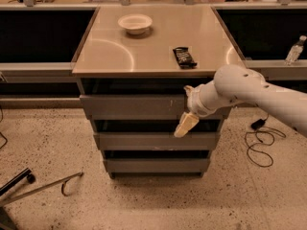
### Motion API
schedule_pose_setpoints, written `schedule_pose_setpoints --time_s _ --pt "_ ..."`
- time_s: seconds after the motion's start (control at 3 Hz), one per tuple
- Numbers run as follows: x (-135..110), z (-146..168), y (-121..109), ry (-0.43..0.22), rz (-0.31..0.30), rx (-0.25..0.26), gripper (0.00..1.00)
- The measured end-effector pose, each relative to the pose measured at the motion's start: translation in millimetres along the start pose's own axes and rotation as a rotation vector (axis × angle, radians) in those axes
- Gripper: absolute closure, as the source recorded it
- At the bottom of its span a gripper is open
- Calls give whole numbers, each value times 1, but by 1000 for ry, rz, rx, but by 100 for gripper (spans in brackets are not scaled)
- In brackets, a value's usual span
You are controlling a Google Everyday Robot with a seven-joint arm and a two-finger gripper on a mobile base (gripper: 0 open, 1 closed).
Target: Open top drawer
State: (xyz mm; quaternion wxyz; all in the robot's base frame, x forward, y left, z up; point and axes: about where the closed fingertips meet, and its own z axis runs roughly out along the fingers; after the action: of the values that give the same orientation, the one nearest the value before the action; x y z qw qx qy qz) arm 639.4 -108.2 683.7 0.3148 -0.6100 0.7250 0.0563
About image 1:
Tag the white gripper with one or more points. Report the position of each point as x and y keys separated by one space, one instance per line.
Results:
x=194 y=102

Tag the grey top drawer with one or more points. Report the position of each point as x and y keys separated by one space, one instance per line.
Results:
x=133 y=107

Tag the grey drawer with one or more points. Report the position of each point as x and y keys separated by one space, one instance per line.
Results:
x=156 y=141
x=133 y=107
x=156 y=166

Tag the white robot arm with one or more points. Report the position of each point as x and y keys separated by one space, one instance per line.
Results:
x=233 y=84

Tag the grey drawer cabinet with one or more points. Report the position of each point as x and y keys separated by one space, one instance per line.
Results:
x=148 y=86

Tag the grey middle drawer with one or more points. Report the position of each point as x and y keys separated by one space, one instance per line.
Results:
x=156 y=141

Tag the grey bottom drawer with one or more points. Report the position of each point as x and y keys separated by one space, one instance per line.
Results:
x=156 y=166

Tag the black snack bar wrapper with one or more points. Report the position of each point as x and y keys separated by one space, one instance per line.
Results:
x=184 y=58

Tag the white bowl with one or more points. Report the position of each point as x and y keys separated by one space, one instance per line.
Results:
x=135 y=24

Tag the clear plastic water bottle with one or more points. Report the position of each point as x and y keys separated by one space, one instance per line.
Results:
x=295 y=50

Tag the metal stand leg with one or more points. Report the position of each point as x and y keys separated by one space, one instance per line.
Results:
x=63 y=182

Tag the black caster leg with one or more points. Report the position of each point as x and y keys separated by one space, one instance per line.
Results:
x=27 y=173

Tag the grey window rail frame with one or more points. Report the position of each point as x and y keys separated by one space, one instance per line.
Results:
x=35 y=69

